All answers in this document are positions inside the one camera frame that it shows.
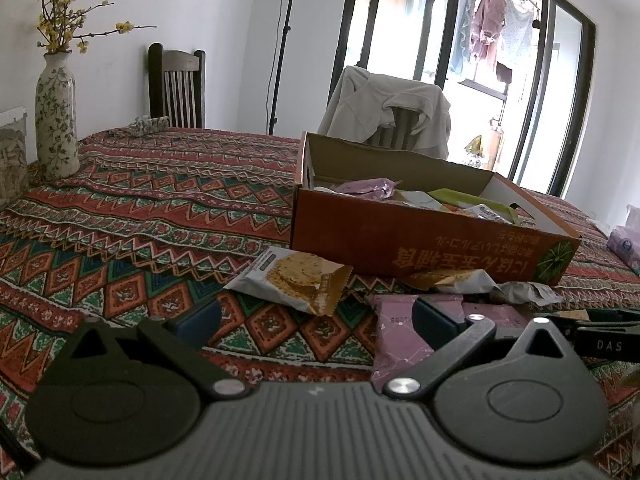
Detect grey-blue hanging shirt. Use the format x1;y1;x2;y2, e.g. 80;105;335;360
500;2;536;68

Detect lime green snack packet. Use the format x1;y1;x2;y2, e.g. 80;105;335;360
427;187;521;224

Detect beige jacket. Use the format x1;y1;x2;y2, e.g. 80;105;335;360
318;65;452;161

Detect white cracker snack packet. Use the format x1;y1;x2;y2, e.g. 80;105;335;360
222;247;353;317

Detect small floral tissue box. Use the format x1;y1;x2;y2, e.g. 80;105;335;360
131;115;171;137

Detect black stand with round light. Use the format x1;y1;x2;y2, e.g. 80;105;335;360
267;0;303;136

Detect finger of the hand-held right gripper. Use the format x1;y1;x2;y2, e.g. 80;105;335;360
545;309;640;331

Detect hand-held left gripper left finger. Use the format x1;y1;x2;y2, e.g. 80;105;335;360
65;299;251;402

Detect wooden balcony cabinet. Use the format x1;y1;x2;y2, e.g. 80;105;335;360
482;120;505;171

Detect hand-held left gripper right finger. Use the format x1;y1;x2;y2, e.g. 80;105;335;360
384;296;581;402

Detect maroon hanging shirt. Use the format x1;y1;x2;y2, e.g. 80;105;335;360
470;0;508;73

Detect pink snack packet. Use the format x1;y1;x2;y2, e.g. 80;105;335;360
365;294;531;386
332;179;402;199

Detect orange cardboard box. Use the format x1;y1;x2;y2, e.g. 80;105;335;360
290;131;583;286

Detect silver snack packet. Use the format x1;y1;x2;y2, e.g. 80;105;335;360
495;281;567;307

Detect floral ceramic vase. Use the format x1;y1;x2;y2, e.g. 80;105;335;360
35;52;81;181

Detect blue hanging garment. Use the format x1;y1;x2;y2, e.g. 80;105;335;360
447;0;476;76

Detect yellow white snack packet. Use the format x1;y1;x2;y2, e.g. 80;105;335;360
395;190;442;209

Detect wooden chair under jacket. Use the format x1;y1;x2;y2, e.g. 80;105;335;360
372;107;426;151

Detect black sliding door frame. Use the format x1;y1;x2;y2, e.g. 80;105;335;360
327;0;598;201

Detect yellow flower branches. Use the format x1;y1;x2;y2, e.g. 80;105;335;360
32;0;158;56

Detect dark wooden slatted chair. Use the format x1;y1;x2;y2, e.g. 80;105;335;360
148;42;207;129

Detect patterned tablecloth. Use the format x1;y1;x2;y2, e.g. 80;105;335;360
0;126;640;480

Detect purple tissue pack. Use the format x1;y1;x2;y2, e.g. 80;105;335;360
606;204;640;277

